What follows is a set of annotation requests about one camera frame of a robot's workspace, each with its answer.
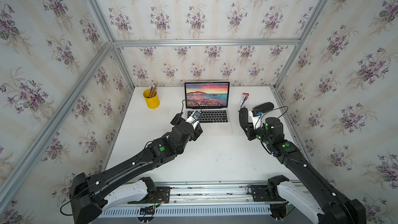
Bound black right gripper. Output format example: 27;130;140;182
240;120;273;146

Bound black wireless mouse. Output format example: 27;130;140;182
190;111;202;124

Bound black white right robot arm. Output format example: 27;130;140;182
239;107;366;224

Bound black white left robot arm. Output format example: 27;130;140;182
69;111;203;224

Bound silver laptop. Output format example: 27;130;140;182
184;81;233;136

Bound white marker box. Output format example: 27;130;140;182
238;93;250;110

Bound black glasses case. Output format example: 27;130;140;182
253;102;275;114

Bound yellow pen cup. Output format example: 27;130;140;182
143;89;160;109

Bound pencils in cup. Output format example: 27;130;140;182
148;83;158;98

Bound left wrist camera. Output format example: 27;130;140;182
186;111;202;130

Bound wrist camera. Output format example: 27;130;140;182
186;111;202;130
251;109;263;129

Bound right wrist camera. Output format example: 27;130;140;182
251;109;263;129

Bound black left camera cable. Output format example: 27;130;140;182
181;99;203;116

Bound black camera cable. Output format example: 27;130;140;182
181;99;203;116
254;105;289;130

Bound black right camera cable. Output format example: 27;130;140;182
254;105;289;130

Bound aluminium mounting rail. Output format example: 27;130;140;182
99;181;312;207

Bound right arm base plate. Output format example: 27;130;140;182
247;185;287;202

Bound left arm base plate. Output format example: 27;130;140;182
128;187;171;204

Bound white slotted cable duct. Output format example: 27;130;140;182
100;204;271;218

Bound aluminium enclosure frame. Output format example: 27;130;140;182
1;0;316;209

